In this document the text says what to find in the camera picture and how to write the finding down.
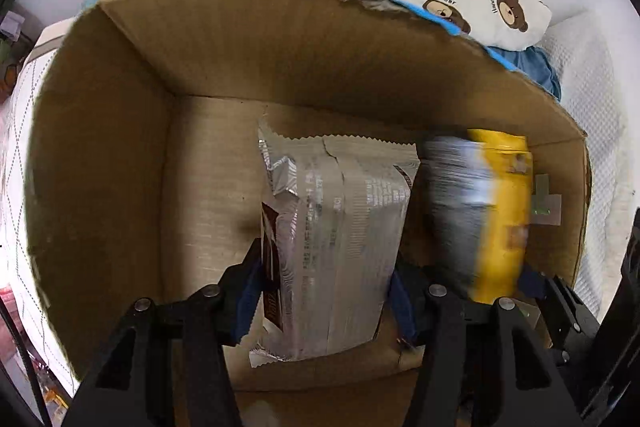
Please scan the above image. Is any yellow black snack bag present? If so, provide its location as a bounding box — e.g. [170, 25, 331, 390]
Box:
[418, 129, 533, 305]

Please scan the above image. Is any silver foil snack pack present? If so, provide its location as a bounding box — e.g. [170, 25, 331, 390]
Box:
[250, 121, 420, 366]

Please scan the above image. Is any white textured blanket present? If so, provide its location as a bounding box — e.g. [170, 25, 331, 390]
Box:
[541, 12, 636, 320]

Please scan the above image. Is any cardboard milk carton box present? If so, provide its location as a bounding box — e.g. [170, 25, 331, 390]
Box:
[25, 0, 590, 426]

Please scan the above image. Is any clothes pile on rack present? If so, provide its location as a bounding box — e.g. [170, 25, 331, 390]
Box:
[0, 11, 25, 103]

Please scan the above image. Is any blue bed sheet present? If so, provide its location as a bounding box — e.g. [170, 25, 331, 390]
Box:
[490, 46, 562, 102]

